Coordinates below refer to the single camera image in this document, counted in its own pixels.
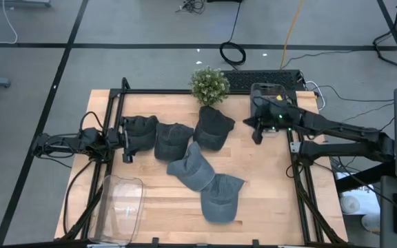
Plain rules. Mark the grey baseball cap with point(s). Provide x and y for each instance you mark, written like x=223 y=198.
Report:
x=221 y=199
x=191 y=168

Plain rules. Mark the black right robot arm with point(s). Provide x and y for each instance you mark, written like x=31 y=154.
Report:
x=340 y=129

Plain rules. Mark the white round container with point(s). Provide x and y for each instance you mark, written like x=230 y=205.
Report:
x=371 y=222

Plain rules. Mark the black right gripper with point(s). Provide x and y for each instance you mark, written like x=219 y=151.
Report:
x=271 y=118

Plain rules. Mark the white paper roll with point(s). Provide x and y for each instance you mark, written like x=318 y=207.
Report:
x=349 y=205

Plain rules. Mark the black desk beam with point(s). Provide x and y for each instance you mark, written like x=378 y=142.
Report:
x=364 y=177

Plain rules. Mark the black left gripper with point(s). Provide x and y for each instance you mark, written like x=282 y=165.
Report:
x=127 y=137

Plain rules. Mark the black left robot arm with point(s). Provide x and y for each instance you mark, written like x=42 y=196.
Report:
x=60 y=146

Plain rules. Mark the black baseball cap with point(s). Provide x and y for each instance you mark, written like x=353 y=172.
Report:
x=172 y=143
x=143 y=134
x=214 y=129

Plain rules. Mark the small potted green plant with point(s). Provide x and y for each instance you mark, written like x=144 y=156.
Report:
x=209 y=86

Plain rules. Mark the clear plastic bin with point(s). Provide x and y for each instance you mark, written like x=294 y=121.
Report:
x=267 y=90
x=115 y=210

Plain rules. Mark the black metal table frame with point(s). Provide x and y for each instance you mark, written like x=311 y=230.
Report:
x=171 y=91

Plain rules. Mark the black keyboard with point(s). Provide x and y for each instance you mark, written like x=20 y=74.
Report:
x=260 y=80

